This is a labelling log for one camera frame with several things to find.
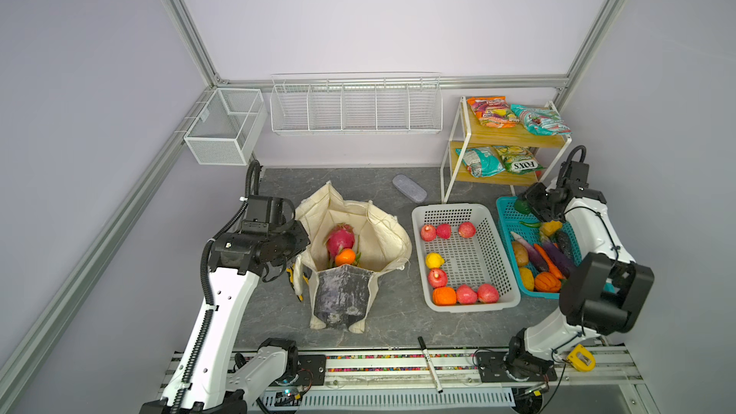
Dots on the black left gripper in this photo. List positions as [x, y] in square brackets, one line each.
[302, 241]

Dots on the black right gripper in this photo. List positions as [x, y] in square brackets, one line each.
[531, 195]

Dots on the green bell pepper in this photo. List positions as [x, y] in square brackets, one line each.
[522, 207]

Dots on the brown potato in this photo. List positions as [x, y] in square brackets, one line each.
[521, 254]

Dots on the pink dragon fruit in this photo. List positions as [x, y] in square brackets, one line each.
[342, 236]

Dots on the cream canvas grocery bag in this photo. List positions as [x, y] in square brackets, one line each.
[343, 296]

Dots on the small orange pumpkin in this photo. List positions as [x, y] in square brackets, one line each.
[547, 282]

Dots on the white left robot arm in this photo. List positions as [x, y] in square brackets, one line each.
[258, 244]

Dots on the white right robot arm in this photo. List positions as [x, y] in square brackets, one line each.
[535, 350]

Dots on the green Fox's candy bag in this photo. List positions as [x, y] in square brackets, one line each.
[517, 160]

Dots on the teal red snack bag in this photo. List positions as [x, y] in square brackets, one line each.
[541, 121]

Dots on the orange pink snack bag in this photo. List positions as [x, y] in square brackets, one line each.
[493, 112]

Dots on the yellow bell pepper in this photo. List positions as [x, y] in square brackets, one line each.
[550, 229]

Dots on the yellow black pliers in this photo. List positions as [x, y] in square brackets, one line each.
[295, 280]

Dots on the dark cucumber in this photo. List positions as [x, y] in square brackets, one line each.
[563, 242]

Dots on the teal plastic basket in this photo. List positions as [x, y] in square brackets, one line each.
[575, 256]

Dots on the light purple eggplant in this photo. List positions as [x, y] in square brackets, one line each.
[535, 259]

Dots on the orange carrot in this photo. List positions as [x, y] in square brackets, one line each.
[552, 268]

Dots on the white metal wooden shelf rack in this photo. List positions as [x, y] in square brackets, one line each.
[467, 133]

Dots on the yellow corn cob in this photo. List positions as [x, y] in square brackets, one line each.
[527, 279]

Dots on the white plastic basket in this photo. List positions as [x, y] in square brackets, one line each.
[472, 262]

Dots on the yellow lemon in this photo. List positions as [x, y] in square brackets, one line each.
[434, 260]

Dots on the grey fabric glasses case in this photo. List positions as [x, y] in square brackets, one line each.
[409, 188]

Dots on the yellow tape measure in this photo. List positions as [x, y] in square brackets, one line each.
[581, 359]

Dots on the black white marker pen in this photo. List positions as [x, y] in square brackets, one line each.
[430, 366]

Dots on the white mesh wall box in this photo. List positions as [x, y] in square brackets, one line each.
[227, 128]

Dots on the white wire wall basket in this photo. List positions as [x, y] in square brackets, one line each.
[357, 103]

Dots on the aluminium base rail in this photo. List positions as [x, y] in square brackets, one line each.
[398, 380]

